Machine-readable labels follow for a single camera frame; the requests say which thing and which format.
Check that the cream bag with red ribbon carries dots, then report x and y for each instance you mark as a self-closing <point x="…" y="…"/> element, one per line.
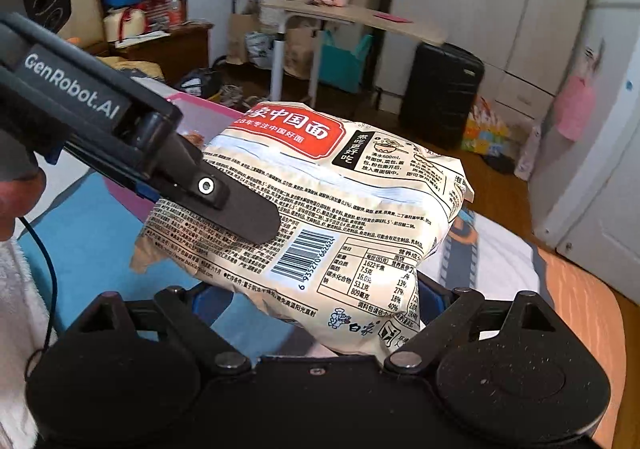
<point x="122" y="24"/>

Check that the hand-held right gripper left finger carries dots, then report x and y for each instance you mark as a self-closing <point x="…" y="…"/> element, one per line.
<point x="202" y="299"/>

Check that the white printed bag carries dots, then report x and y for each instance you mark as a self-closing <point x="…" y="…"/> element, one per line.
<point x="259" y="49"/>

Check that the brown paper bag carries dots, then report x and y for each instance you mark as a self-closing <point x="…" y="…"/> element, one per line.
<point x="300" y="51"/>
<point x="242" y="39"/>

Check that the person's left hand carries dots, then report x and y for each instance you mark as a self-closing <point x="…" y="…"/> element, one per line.
<point x="15" y="209"/>

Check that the rolling side table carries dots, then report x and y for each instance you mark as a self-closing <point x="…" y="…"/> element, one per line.
<point x="350" y="16"/>

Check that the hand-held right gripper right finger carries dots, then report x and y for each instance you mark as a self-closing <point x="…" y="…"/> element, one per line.
<point x="431" y="301"/>

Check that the white door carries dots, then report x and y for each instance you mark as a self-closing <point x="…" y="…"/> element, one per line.
<point x="595" y="139"/>

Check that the black floor bag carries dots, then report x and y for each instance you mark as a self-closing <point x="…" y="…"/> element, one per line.
<point x="197" y="81"/>

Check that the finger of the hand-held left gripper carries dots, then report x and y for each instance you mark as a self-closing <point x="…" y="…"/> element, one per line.
<point x="225" y="209"/>

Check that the red booklet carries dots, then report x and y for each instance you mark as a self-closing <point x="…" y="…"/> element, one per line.
<point x="391" y="19"/>

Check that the white grain bag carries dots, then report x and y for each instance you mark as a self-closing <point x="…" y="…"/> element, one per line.
<point x="310" y="189"/>

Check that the white wardrobe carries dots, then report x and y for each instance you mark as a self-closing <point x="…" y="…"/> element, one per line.
<point x="500" y="4"/>

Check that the pink hanging bag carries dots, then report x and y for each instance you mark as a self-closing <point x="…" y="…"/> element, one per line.
<point x="575" y="106"/>

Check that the red gift box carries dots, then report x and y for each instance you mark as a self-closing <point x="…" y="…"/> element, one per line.
<point x="167" y="9"/>

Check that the yellow blanket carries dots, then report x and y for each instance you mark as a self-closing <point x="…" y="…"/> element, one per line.
<point x="130" y="66"/>

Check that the pink cardboard box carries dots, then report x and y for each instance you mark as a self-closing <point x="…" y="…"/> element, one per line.
<point x="200" y="109"/>

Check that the teal bag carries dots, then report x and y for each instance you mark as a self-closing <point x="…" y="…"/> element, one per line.
<point x="345" y="61"/>

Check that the black suitcase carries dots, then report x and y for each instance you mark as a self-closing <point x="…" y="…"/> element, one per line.
<point x="440" y="94"/>

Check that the pair of slippers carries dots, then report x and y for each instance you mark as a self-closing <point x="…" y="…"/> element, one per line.
<point x="235" y="94"/>

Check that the wooden nightstand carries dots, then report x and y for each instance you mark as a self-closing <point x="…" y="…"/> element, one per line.
<point x="165" y="51"/>

